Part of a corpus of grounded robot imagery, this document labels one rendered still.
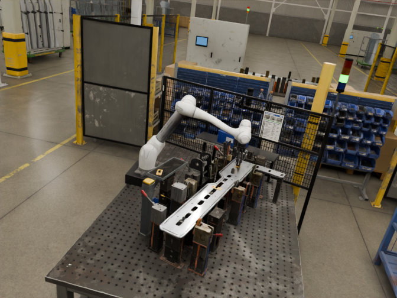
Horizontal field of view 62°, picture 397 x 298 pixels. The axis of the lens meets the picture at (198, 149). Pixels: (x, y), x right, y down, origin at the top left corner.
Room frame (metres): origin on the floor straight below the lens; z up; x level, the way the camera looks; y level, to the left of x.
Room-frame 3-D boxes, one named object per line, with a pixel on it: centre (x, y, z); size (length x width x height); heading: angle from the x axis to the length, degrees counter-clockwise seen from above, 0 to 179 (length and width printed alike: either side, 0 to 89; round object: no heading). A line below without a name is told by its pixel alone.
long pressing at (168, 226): (2.32, -0.19, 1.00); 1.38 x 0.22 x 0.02; 155
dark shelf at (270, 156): (3.24, -0.39, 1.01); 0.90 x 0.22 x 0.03; 65
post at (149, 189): (2.04, 0.32, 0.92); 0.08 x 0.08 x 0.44; 65
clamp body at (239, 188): (2.32, -0.37, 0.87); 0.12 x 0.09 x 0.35; 65
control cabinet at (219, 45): (9.71, -0.13, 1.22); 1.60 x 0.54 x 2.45; 81
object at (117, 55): (4.85, 1.37, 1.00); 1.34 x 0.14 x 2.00; 81
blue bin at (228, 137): (3.26, -0.35, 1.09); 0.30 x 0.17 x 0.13; 57
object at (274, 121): (3.22, -0.71, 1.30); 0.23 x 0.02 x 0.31; 65
